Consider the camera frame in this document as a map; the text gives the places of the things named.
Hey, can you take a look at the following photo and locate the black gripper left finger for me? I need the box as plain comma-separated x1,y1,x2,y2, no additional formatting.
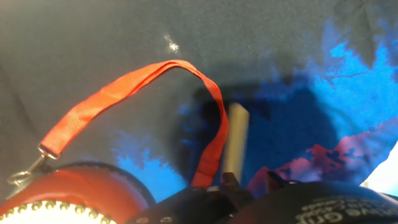
126,172,254,224

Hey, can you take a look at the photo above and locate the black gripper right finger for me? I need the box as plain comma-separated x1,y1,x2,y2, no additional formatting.
266,170,301,194

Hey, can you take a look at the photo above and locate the wooden drumstick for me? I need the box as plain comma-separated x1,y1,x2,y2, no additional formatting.
222,102,251,184

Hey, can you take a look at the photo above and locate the red drum with white skin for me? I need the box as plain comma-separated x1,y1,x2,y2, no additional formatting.
0,161,156,224

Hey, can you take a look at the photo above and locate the blue landscape print cloth mat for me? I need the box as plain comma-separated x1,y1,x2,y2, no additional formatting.
0,0,398,224

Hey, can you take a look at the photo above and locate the red fabric drum strap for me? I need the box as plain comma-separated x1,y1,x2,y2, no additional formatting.
37,59,230,189

